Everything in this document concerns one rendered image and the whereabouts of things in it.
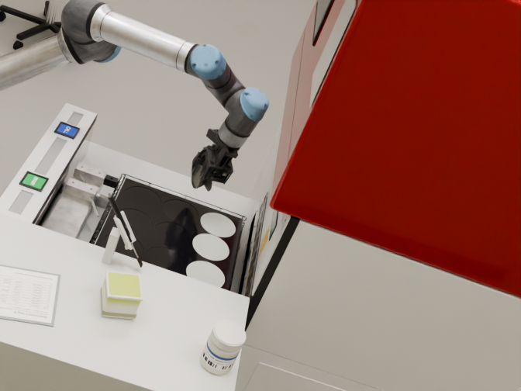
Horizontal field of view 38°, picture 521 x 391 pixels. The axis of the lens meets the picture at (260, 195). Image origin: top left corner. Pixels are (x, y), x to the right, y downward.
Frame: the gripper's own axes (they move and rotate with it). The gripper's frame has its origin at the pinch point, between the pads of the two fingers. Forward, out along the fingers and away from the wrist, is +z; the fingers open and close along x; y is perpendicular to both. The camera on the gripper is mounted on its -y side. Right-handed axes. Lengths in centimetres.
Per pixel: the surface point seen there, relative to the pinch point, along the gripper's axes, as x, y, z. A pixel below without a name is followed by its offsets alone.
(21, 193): -46.5, 15.5, 2.9
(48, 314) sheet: -41, 54, -5
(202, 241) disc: 0.7, 19.2, 2.0
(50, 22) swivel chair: -8, -234, 125
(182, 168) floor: 58, -125, 110
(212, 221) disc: 5.3, 10.3, 3.0
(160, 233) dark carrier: -10.5, 17.8, 3.8
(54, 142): -38.2, -7.7, 5.5
